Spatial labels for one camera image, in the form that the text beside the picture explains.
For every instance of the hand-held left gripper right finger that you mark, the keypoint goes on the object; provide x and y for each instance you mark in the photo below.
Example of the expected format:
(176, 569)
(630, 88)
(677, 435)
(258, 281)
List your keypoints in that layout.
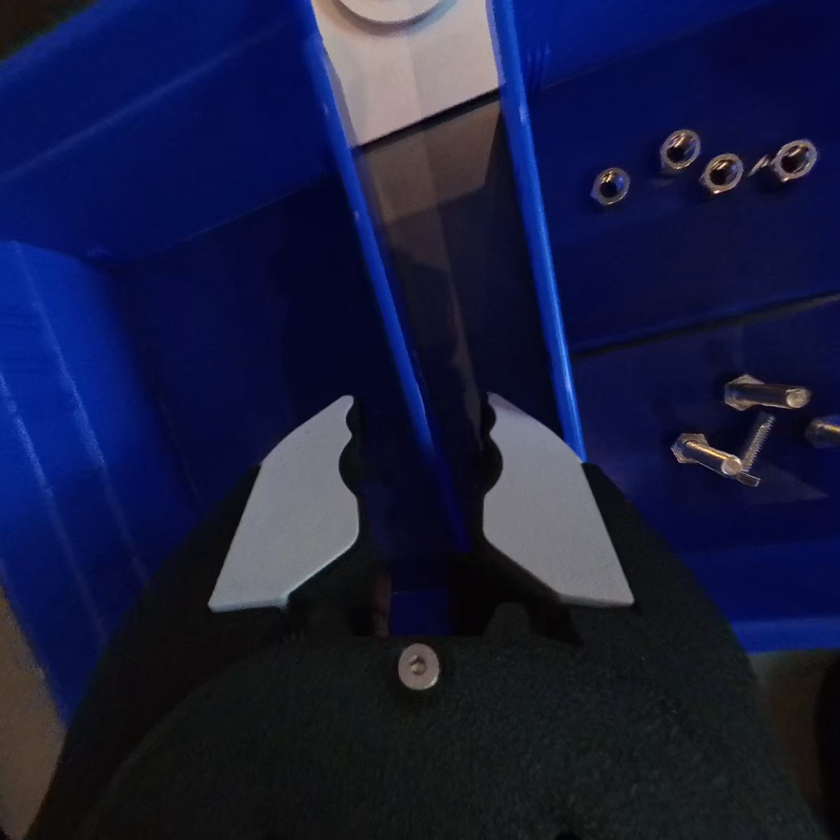
(558, 525)

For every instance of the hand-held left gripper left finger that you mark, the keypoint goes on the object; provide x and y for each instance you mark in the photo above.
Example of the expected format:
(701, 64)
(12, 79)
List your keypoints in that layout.
(289, 518)

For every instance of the silver hex bolt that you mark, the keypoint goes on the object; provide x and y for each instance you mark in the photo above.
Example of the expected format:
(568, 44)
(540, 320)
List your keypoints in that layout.
(825, 432)
(764, 396)
(705, 455)

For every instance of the silver hex nut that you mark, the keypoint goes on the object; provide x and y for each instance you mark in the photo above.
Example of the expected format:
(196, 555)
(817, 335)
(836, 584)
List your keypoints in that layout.
(666, 157)
(709, 180)
(598, 190)
(782, 169)

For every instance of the thin silver screw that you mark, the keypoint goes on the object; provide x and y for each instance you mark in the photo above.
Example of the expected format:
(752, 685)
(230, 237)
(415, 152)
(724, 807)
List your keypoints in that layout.
(758, 443)

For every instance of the white round disc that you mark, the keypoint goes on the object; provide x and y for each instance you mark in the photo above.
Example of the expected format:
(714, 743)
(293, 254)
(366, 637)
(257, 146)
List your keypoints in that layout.
(394, 12)

